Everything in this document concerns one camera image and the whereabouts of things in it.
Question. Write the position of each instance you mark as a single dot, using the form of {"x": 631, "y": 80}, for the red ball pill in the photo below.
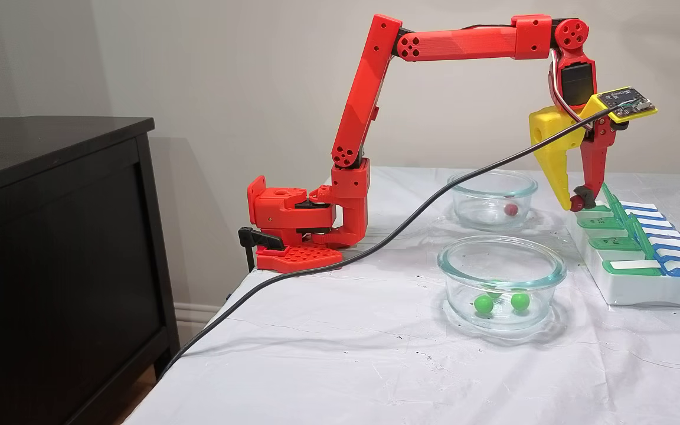
{"x": 511, "y": 209}
{"x": 576, "y": 204}

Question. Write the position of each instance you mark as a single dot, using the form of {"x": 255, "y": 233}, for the weekly pill organizer box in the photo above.
{"x": 641, "y": 289}

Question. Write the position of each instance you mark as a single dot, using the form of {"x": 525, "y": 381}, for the glass bowl with red balls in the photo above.
{"x": 523, "y": 189}

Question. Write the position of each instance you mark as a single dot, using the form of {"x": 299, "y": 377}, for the glass bowl with green balls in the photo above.
{"x": 546, "y": 277}

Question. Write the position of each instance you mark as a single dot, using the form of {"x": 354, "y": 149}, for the white table cover sheet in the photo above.
{"x": 346, "y": 366}

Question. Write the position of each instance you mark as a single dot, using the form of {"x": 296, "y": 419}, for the black table clamp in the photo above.
{"x": 260, "y": 239}

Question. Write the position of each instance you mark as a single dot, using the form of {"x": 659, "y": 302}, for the black wooden cabinet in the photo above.
{"x": 51, "y": 265}

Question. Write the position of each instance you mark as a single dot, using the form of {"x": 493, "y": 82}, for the yellow camera board mount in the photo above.
{"x": 626, "y": 100}

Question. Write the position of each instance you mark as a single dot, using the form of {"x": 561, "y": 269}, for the white wall baseboard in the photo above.
{"x": 189, "y": 316}

